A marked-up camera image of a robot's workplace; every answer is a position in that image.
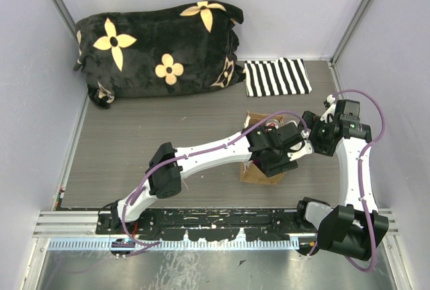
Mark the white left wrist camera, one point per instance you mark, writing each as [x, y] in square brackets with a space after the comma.
[299, 150]

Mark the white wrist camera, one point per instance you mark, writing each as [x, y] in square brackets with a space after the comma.
[299, 150]
[330, 105]

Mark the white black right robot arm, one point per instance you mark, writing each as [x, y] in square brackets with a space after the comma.
[354, 228]

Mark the brown canvas tote bag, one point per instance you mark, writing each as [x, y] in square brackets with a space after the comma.
[255, 176]

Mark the black mounting rail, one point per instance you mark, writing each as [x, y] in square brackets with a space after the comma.
[176, 224]

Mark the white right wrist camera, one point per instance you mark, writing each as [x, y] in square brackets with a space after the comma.
[330, 105]

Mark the black floral plush blanket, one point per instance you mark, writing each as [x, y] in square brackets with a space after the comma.
[182, 50]

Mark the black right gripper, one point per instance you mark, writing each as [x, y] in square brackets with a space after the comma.
[312, 123]

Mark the silver blue Red Bull can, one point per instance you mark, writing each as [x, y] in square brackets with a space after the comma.
[273, 123]

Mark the white slotted cable duct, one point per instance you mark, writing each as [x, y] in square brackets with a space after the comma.
[60, 244]

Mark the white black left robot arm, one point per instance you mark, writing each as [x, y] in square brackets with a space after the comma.
[170, 166]

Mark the black white striped cloth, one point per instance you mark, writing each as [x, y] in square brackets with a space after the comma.
[282, 76]

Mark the purple Fanta can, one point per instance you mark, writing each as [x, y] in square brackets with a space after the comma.
[258, 164]

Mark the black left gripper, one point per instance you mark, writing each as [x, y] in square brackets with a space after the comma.
[286, 166]

